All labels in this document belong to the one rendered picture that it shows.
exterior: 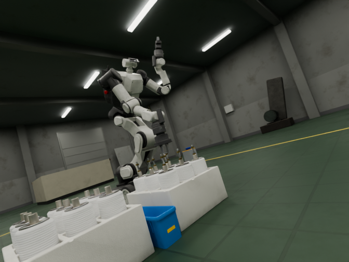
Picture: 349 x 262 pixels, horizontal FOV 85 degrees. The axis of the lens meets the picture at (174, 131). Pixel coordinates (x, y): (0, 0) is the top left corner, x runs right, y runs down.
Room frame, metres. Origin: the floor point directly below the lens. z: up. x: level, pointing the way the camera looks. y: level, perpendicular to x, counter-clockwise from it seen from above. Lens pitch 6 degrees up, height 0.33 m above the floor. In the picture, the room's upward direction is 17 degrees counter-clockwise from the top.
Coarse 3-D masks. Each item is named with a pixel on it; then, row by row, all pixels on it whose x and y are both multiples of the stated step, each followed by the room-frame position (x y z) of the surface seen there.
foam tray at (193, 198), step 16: (208, 176) 1.04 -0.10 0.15; (144, 192) 0.99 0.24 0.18; (160, 192) 0.89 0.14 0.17; (176, 192) 0.87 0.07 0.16; (192, 192) 0.93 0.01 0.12; (208, 192) 1.01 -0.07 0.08; (224, 192) 1.10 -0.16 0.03; (176, 208) 0.85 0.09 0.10; (192, 208) 0.91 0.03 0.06; (208, 208) 0.99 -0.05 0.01
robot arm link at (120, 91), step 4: (120, 84) 1.40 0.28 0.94; (116, 88) 1.38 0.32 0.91; (120, 88) 1.39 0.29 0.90; (124, 88) 1.41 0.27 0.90; (116, 92) 1.39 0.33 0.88; (120, 92) 1.39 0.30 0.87; (124, 92) 1.40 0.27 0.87; (116, 96) 1.42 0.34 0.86; (120, 96) 1.39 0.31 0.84; (124, 96) 1.39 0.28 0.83; (128, 96) 1.41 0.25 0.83; (120, 100) 1.41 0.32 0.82; (124, 100) 1.39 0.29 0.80; (128, 100) 1.41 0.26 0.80; (140, 100) 1.42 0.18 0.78; (120, 104) 1.42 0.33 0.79; (124, 104) 1.36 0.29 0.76; (124, 108) 1.39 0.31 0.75; (128, 108) 1.36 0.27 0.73; (128, 112) 1.39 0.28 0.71
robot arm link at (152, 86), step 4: (148, 84) 1.78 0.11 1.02; (152, 84) 1.78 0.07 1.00; (156, 84) 1.79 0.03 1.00; (152, 88) 1.80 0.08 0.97; (156, 88) 1.79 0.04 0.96; (160, 88) 1.77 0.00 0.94; (164, 88) 1.77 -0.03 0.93; (168, 88) 1.77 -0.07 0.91; (156, 92) 1.80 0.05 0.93; (160, 92) 1.78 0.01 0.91; (164, 92) 1.78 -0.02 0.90; (168, 92) 1.78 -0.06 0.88
